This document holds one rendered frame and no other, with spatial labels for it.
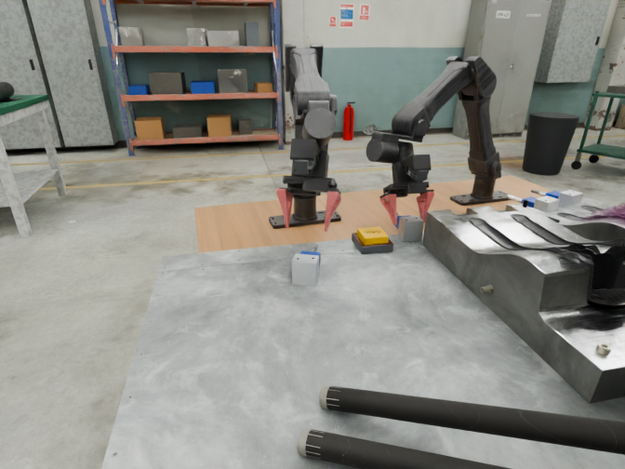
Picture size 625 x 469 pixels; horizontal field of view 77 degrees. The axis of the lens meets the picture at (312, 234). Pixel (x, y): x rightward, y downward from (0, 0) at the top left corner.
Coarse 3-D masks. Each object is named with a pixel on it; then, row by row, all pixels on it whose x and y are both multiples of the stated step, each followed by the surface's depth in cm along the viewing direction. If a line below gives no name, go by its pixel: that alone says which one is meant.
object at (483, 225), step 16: (480, 224) 88; (528, 224) 89; (496, 240) 82; (560, 240) 81; (624, 240) 68; (576, 256) 61; (592, 256) 63; (608, 256) 61; (624, 256) 68; (592, 272) 60; (608, 272) 63; (624, 272) 67; (592, 288) 65; (608, 288) 65; (624, 288) 66; (608, 304) 62
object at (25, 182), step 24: (0, 96) 286; (24, 96) 331; (0, 120) 260; (0, 144) 262; (48, 144) 352; (0, 168) 267; (48, 168) 363; (0, 192) 302; (24, 192) 302; (24, 216) 285
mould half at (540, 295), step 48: (432, 240) 92; (480, 240) 81; (528, 240) 81; (576, 240) 80; (528, 288) 63; (576, 288) 61; (528, 336) 64; (576, 336) 57; (624, 336) 57; (576, 384) 55; (624, 384) 53
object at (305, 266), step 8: (312, 248) 88; (296, 256) 81; (304, 256) 81; (312, 256) 81; (320, 256) 85; (296, 264) 79; (304, 264) 78; (312, 264) 78; (296, 272) 80; (304, 272) 79; (312, 272) 79; (296, 280) 80; (304, 280) 80; (312, 280) 80
